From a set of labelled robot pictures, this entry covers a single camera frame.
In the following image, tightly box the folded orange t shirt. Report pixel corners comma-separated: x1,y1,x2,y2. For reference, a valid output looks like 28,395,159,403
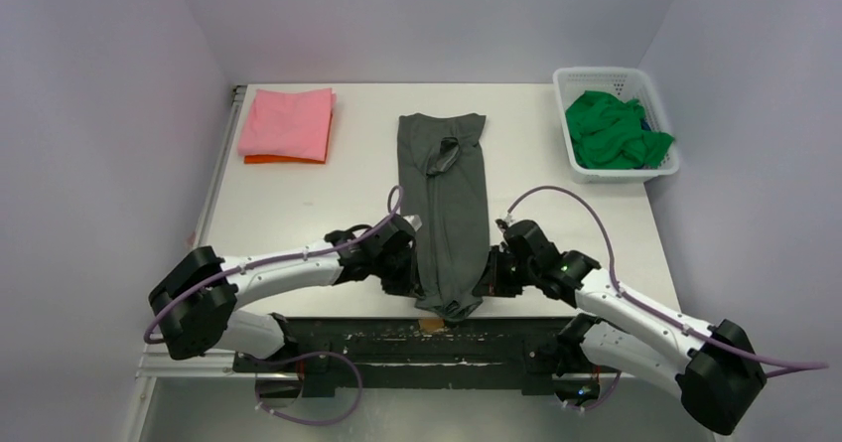
243,155,326,165

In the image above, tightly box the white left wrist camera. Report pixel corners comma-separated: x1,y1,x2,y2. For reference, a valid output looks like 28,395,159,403
402,215,423,231

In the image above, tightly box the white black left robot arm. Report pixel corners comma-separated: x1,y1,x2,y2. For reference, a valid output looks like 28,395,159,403
148,215,422,371

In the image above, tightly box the brown tape piece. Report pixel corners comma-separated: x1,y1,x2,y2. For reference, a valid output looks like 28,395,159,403
418,318,447,334

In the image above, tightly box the green t shirt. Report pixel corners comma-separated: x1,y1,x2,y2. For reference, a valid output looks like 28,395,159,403
565,90,674,171

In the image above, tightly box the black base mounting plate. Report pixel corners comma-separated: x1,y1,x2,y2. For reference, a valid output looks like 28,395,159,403
229,316,632,401

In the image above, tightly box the aluminium frame rail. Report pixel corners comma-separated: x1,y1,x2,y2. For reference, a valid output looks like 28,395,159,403
135,348,254,378

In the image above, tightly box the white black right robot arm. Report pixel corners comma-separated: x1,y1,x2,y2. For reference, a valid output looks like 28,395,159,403
492,220,768,435

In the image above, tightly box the dark grey t shirt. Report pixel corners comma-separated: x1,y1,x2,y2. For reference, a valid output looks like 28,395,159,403
397,113,491,322

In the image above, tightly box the folded pink t shirt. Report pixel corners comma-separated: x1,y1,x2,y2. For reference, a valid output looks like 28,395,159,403
236,88,336,162

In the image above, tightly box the white perforated laundry basket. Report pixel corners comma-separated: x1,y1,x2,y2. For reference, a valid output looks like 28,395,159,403
553,67,679,183

